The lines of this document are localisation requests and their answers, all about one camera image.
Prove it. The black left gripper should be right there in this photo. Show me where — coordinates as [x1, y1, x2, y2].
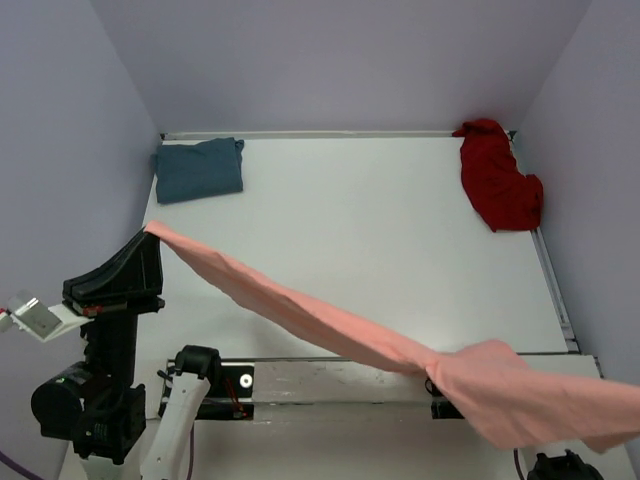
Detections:
[66, 217, 169, 384]

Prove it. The pink t-shirt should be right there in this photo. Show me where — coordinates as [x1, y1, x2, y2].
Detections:
[144, 221, 639, 453]

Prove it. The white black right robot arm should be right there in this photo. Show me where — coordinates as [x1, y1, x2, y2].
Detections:
[526, 450, 604, 480]

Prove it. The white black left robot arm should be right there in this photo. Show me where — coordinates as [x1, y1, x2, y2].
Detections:
[31, 231, 221, 479]

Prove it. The folded teal t-shirt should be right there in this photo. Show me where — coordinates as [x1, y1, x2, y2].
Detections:
[151, 137, 245, 205]

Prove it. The crumpled red t-shirt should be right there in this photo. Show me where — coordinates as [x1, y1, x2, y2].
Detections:
[453, 118, 544, 232]

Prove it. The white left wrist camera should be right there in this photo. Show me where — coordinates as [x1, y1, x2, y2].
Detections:
[1, 290, 90, 343]

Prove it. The aluminium front rail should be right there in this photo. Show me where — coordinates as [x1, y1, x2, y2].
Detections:
[222, 356, 365, 365]

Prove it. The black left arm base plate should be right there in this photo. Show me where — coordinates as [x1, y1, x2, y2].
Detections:
[158, 357, 256, 421]

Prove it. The white table edge rail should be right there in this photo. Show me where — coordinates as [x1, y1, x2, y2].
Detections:
[159, 129, 516, 141]

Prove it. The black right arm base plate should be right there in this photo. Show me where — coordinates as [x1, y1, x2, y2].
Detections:
[424, 378, 465, 420]

